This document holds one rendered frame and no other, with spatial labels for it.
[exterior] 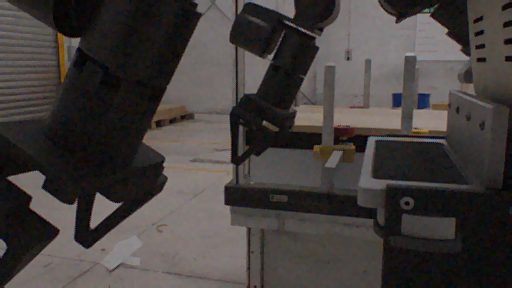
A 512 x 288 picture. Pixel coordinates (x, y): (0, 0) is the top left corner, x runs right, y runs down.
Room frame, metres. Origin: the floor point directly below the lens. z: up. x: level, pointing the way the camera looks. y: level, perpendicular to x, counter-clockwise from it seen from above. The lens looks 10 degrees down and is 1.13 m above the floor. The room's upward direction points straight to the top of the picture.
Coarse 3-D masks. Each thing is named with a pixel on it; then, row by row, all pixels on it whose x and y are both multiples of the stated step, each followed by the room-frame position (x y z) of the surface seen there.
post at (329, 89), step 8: (328, 64) 1.52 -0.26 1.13; (328, 72) 1.51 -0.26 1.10; (328, 80) 1.51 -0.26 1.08; (328, 88) 1.51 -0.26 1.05; (328, 96) 1.51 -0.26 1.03; (328, 104) 1.51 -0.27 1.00; (328, 112) 1.51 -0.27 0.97; (328, 120) 1.51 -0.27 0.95; (328, 128) 1.51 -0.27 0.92; (328, 136) 1.51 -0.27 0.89; (328, 144) 1.51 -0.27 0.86; (328, 184) 1.51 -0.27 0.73
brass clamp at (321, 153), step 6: (318, 150) 1.52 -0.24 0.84; (324, 150) 1.51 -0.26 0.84; (330, 150) 1.50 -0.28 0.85; (342, 150) 1.49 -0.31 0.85; (348, 150) 1.48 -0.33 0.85; (354, 150) 1.49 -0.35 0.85; (318, 156) 1.51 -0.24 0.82; (324, 156) 1.51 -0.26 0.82; (330, 156) 1.50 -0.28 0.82; (348, 156) 1.48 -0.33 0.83; (354, 156) 1.50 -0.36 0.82; (342, 162) 1.49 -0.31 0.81; (348, 162) 1.48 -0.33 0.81
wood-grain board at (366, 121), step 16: (304, 112) 2.19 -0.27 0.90; (320, 112) 2.19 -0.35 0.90; (336, 112) 2.19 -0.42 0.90; (352, 112) 2.19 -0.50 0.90; (368, 112) 2.19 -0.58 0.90; (384, 112) 2.19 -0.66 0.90; (400, 112) 2.19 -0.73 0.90; (416, 112) 2.19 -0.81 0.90; (432, 112) 2.19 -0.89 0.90; (272, 128) 1.76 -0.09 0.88; (304, 128) 1.73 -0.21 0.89; (320, 128) 1.71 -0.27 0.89; (368, 128) 1.66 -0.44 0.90; (384, 128) 1.64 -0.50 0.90; (432, 128) 1.64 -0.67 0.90
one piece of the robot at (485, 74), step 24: (480, 0) 0.46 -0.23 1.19; (504, 0) 0.37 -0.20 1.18; (480, 24) 0.47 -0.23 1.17; (504, 24) 0.38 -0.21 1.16; (480, 48) 0.50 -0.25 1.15; (504, 48) 0.38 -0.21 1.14; (480, 72) 0.48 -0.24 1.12; (504, 72) 0.38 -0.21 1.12; (480, 96) 0.49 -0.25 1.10; (504, 96) 0.39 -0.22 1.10; (504, 168) 0.34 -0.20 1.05
